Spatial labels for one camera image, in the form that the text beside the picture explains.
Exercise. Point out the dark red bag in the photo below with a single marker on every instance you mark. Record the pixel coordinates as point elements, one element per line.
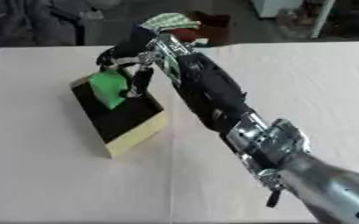
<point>213,27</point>

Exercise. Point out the person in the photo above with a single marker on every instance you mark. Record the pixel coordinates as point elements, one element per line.
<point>24,22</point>

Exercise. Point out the green white checked cloth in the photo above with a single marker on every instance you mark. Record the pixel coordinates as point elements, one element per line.
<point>169,21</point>

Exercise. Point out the green soft block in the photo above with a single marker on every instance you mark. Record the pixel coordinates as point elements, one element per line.
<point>108,87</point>

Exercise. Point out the tan cardboard box black inside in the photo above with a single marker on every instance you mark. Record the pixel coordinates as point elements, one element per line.
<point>121,119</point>

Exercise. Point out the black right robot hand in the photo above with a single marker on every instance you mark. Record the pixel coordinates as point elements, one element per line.
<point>131,43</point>

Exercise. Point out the silver and black right robot arm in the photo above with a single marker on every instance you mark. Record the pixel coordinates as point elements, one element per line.
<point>215,87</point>

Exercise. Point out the white cabinet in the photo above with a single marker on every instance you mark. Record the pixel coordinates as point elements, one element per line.
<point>274,7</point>

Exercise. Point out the white pole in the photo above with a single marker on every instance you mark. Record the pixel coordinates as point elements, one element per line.
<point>322,18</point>

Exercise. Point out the clear plastic bag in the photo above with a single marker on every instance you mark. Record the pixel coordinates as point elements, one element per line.
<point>292,24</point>

